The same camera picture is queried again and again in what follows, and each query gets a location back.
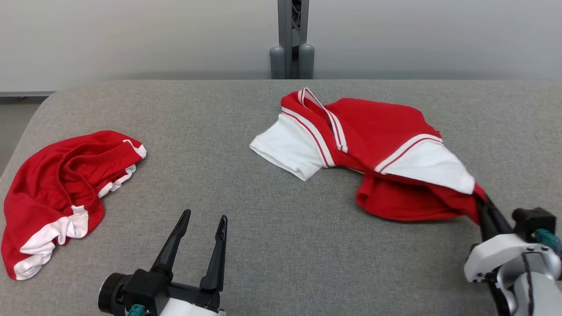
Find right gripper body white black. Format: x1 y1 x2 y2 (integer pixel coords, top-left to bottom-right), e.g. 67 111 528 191
464 233 562 284

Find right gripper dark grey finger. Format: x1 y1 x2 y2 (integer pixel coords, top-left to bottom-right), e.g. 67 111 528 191
485 194 514 238
474 194 495 242

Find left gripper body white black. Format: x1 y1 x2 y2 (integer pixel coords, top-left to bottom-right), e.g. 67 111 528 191
158 282 227 316

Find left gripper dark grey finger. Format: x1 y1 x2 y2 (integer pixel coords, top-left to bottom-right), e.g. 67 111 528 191
200 215 228 294
151 209 192 281

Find red white striped shirt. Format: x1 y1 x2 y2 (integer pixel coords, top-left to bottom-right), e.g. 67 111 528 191
249 87 488 225

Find red shorts with white trim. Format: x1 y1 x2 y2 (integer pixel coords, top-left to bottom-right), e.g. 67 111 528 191
1 130 147 280

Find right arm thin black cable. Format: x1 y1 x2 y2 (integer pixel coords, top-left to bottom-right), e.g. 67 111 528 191
522 254 536 316

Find right camera teal connector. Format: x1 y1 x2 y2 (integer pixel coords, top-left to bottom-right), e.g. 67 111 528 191
533 228 562 256

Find grey cylindrical post foot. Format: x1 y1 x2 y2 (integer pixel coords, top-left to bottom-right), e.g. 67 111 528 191
299 43 315 79
270 45 286 79

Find grey metal slotted post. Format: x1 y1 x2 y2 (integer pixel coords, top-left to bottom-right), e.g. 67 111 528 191
277 0 310 79

